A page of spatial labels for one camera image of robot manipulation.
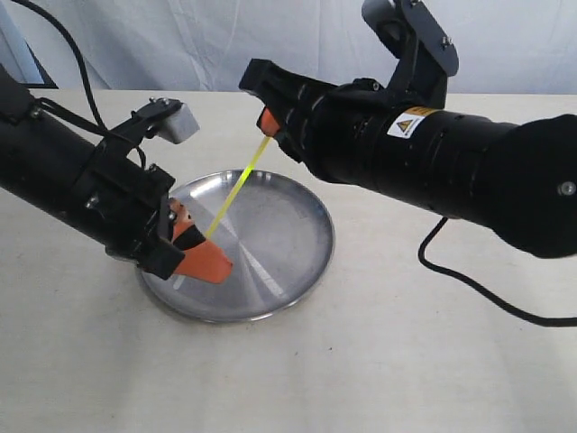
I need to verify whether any yellow plastic stick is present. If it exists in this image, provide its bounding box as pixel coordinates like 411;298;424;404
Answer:
205;136;270;239

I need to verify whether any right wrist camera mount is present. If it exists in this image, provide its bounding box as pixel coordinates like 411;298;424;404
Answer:
362;0;459;109

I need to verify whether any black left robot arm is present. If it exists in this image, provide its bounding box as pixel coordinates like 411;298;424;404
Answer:
1;70;233;284

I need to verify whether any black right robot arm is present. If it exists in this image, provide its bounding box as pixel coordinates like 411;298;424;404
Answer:
239;59;576;259

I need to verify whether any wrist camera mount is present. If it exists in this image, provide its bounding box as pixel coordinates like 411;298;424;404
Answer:
362;0;459;109
111;97;200;148

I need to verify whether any white backdrop sheet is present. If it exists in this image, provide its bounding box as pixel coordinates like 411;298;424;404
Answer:
42;1;576;95

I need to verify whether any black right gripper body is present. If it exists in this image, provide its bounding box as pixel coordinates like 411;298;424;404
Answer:
239;59;388;183

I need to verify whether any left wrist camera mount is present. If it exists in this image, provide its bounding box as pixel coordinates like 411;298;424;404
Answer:
111;97;200;148

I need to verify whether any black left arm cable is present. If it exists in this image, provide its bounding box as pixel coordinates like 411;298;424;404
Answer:
13;0;150;172

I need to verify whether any round stainless steel plate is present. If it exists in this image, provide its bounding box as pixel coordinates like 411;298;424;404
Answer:
138;170;335;323

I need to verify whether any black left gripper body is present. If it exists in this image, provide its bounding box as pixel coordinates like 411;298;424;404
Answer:
71;141;185;280

